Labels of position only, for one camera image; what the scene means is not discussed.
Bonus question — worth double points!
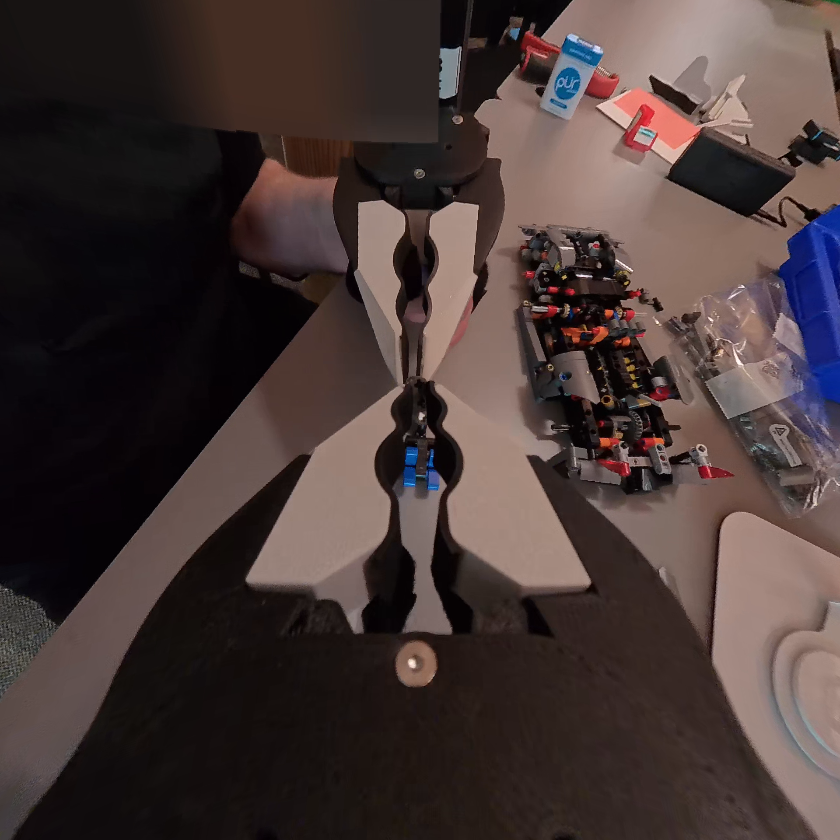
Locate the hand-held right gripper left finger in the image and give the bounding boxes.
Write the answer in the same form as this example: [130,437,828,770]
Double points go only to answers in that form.
[245,384,419,632]

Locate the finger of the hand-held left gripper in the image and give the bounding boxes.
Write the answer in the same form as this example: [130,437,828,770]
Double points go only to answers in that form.
[353,199,416,387]
[419,199,487,383]

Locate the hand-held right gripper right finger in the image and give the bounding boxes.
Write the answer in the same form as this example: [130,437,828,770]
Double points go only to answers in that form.
[425,381,595,632]

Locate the blue black lego assembly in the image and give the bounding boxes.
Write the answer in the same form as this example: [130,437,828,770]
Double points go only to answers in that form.
[402,436,442,493]

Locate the small black lego piece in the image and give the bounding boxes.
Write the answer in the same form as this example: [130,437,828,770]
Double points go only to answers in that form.
[407,377,435,447]

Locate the person's left forearm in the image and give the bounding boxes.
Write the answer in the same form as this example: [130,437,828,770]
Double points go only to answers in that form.
[231,156,350,275]

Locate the lego technic car chassis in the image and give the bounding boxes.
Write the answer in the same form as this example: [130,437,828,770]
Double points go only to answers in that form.
[515,223,736,494]

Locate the wooden cabinet panel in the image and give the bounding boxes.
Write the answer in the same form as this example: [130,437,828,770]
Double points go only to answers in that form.
[281,134,358,179]

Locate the red black clamp tool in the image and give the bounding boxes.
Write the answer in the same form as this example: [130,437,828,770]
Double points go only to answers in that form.
[518,29,621,99]

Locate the blue white gum packet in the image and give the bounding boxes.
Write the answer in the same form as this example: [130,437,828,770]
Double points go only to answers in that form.
[538,33,606,121]

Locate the small red plastic box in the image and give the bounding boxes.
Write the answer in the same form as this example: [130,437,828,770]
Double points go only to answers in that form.
[623,103,657,151]

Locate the white flat stand board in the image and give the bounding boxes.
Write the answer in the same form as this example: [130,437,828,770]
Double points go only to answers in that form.
[710,511,840,782]

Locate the red white paper card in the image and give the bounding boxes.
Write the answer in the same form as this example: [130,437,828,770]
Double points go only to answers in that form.
[596,87,703,165]

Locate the black grey wedge model piece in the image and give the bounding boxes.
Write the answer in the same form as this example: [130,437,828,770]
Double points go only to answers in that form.
[648,56,713,118]

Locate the clear plastic parts bag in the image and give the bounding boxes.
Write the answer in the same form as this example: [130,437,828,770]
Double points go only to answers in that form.
[668,272,840,519]

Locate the person's black clothing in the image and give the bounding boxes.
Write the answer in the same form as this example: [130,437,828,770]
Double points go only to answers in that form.
[0,128,319,592]

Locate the black rectangular box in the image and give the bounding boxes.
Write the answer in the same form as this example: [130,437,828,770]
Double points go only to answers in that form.
[667,126,797,219]

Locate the white wedge model piece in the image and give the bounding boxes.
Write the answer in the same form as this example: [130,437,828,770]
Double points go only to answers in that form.
[696,74,757,145]

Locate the blue plastic storage bin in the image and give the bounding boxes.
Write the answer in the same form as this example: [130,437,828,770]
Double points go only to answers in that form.
[777,205,840,403]

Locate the black cable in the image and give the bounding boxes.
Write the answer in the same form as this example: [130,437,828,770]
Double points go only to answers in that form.
[755,193,831,228]

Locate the black blue camera device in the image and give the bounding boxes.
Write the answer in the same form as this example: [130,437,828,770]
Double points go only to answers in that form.
[786,118,840,166]

